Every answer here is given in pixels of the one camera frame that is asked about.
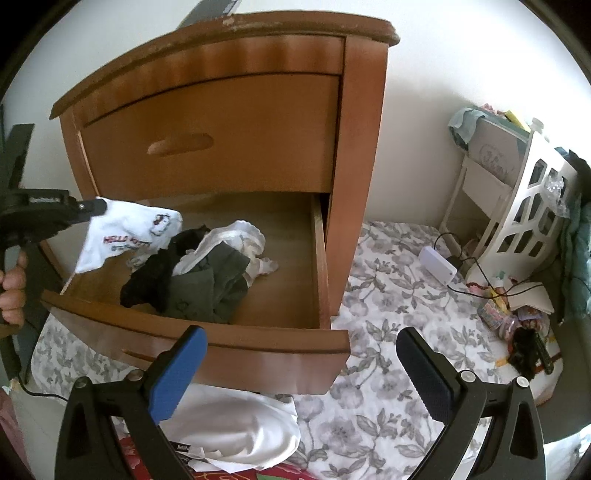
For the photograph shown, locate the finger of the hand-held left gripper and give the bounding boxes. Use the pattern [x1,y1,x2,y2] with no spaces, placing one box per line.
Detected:
[69,198,108,227]

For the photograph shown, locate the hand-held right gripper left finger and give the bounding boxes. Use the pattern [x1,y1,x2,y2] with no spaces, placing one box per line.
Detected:
[55,325,208,480]

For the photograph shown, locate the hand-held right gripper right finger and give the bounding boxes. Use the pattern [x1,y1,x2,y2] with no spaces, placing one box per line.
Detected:
[396,327,546,480]

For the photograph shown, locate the white printed garment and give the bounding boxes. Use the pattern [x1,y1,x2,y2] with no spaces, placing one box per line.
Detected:
[74,198,183,273]

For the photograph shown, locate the wooden drawer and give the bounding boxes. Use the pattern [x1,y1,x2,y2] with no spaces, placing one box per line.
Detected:
[76,74,345,199]
[41,191,352,396]

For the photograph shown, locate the plain white garment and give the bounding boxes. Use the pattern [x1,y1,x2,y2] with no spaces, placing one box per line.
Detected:
[157,383,298,474]

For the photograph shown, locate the black lace garment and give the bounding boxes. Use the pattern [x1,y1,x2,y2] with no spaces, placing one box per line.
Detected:
[120,226,213,310]

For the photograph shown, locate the person's left hand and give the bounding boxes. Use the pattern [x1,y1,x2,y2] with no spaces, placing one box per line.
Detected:
[0,251,29,326]

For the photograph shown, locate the grey floral blanket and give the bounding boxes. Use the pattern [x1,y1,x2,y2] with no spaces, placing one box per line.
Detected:
[28,222,546,480]

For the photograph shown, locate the white striped mat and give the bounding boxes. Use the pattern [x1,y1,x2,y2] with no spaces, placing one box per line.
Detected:
[496,355,561,402]

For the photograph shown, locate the grey green garment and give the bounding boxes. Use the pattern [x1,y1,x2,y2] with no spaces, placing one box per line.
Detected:
[164,249,252,324]

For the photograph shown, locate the colourful striped packet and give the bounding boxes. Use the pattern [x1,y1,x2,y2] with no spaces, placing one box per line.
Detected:
[478,298,509,324]

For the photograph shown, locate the red floral blanket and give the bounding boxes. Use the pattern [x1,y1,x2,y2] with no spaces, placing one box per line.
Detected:
[115,434,301,480]

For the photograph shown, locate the white power strip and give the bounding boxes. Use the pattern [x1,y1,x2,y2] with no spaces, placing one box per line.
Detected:
[419,246,458,284]

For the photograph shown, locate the white papers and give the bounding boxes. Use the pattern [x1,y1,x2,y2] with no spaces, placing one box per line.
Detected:
[503,281,555,315]

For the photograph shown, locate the white lattice rack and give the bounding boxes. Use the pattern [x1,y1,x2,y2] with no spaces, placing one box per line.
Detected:
[466,124,583,287]

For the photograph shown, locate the white small cabinet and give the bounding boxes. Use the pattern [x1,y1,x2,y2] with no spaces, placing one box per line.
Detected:
[438,106,532,236]

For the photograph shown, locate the dark green hanging clothing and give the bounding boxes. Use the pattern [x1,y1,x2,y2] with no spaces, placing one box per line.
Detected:
[561,152,591,324]

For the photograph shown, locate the clear plastic bag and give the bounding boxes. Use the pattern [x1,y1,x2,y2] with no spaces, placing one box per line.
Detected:
[542,178,571,215]

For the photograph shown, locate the black flat device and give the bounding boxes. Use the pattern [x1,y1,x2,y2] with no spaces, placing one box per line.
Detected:
[178,0,241,29]

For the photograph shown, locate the wooden nightstand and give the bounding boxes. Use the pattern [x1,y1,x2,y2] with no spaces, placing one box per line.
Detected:
[48,14,400,330]

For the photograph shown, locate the teal cloth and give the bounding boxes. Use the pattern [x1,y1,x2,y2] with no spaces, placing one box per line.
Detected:
[448,107,485,149]

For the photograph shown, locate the yellow box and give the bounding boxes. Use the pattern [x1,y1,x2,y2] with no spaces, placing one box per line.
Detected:
[501,110,532,134]

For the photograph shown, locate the black power cable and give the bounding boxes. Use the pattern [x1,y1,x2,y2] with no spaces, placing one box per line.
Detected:
[434,231,555,298]

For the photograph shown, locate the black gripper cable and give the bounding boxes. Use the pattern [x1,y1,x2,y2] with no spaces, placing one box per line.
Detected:
[9,376,70,402]

